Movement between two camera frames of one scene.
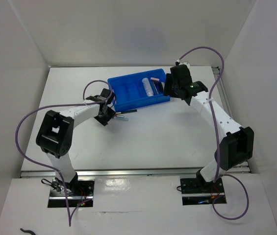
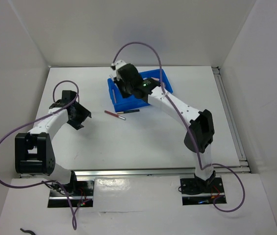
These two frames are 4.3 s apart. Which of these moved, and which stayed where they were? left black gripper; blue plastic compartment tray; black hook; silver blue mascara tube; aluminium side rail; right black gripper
Moved: left black gripper; right black gripper; silver blue mascara tube
Stayed: aluminium side rail; black hook; blue plastic compartment tray
